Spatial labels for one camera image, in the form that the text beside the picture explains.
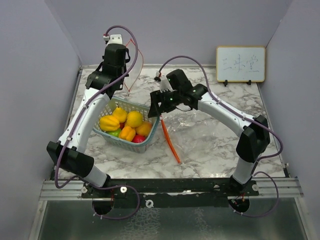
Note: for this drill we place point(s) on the clear zip bag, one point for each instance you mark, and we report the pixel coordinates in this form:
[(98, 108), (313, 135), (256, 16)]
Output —
[(197, 139), (130, 81)]

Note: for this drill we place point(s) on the yellow pear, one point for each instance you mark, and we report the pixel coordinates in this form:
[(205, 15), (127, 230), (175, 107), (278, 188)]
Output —
[(120, 114)]

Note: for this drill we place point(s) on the yellow mango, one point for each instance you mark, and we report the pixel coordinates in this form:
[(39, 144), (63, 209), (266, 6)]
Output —
[(144, 129)]

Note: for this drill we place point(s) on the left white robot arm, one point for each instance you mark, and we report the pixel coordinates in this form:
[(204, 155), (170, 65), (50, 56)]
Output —
[(68, 152)]

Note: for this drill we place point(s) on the clear zip bag on table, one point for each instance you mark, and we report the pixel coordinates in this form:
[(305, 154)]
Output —
[(197, 139)]

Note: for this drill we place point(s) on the yellow apple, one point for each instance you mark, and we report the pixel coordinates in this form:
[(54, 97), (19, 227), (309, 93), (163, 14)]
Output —
[(134, 119)]

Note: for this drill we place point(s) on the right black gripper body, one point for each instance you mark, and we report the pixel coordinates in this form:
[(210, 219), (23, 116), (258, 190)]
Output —
[(173, 99)]

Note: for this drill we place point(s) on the orange bell pepper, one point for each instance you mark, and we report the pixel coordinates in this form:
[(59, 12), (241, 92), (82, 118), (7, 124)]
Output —
[(127, 133)]

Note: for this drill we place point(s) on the blue plastic basket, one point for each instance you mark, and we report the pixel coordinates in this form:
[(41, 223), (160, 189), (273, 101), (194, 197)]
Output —
[(127, 106)]

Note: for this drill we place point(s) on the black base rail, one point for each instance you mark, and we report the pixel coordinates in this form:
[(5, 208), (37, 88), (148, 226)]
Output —
[(170, 192)]

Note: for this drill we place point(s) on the green apple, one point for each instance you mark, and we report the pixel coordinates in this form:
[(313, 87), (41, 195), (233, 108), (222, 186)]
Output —
[(115, 133)]

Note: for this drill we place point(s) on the yellow bell pepper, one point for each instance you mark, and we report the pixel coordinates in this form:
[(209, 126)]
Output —
[(109, 123)]

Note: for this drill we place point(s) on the small whiteboard with writing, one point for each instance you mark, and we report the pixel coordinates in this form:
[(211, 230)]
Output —
[(240, 64)]

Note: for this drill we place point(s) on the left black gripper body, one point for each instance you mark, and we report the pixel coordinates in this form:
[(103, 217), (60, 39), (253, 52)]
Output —
[(123, 71)]

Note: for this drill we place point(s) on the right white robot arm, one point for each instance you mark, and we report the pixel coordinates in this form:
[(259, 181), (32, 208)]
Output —
[(251, 131)]

